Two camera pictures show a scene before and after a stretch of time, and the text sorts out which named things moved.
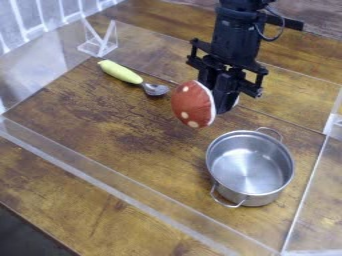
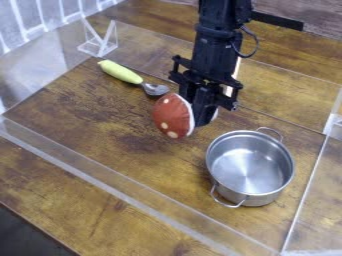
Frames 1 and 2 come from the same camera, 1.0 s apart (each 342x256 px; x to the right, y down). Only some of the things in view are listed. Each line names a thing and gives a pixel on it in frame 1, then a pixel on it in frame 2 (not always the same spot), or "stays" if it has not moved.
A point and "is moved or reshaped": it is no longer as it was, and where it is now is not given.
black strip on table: x=285 y=22 stays
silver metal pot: x=250 y=164 stays
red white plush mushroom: x=192 y=104 is moved or reshaped
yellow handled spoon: x=151 y=88 stays
